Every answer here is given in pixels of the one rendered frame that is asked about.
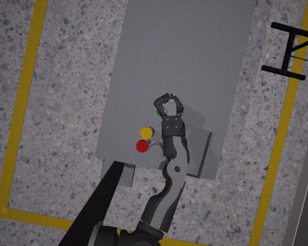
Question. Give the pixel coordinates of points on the clear bottle with grey cap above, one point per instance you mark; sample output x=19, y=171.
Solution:
x=155, y=148

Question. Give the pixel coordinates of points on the clear glass bottle with yellow cap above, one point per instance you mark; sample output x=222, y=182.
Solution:
x=146, y=132

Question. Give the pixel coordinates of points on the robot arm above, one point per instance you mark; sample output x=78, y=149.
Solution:
x=160, y=209

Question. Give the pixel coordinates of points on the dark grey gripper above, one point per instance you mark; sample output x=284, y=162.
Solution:
x=158, y=104

